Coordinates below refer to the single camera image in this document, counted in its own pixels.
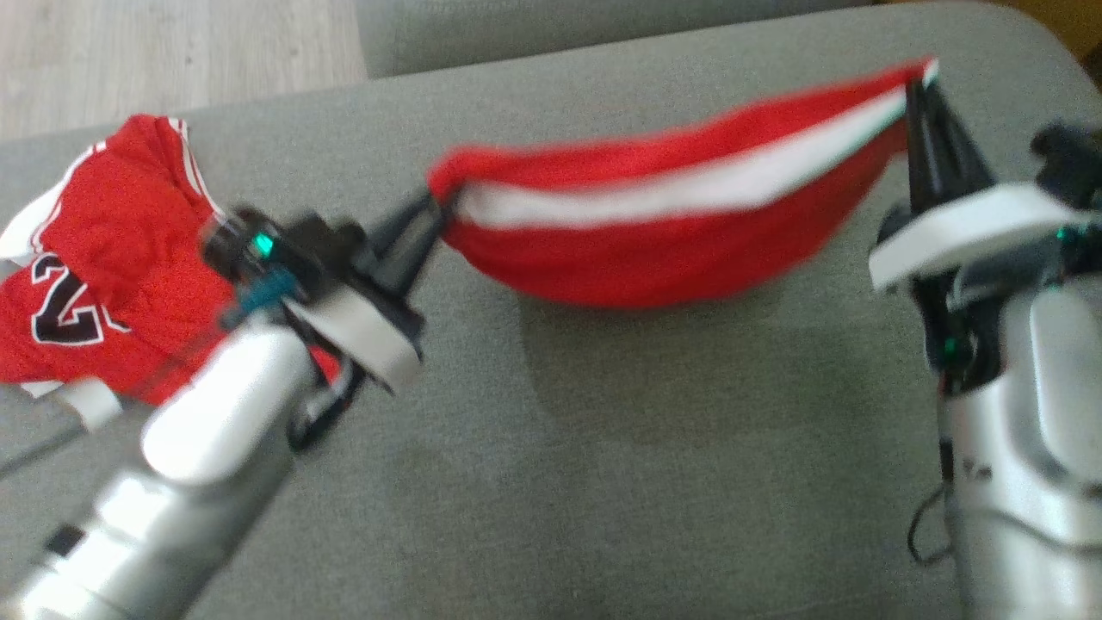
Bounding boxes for red shorts with white stripe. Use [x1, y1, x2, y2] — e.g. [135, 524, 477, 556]
[426, 56, 939, 309]

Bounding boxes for red basketball jersey number 23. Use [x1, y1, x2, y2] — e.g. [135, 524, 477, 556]
[0, 114, 345, 407]

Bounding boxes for grey sofa seat cushion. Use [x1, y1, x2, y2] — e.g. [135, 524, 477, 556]
[355, 0, 870, 80]

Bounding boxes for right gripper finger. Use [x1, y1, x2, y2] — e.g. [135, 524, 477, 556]
[933, 90, 996, 204]
[905, 81, 936, 208]

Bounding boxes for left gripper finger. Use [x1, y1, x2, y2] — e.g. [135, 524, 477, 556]
[382, 214, 449, 296]
[371, 195, 441, 260]

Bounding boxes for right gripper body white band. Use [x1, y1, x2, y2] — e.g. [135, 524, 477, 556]
[869, 182, 1087, 398]

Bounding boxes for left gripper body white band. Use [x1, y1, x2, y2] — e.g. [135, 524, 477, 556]
[202, 207, 424, 395]

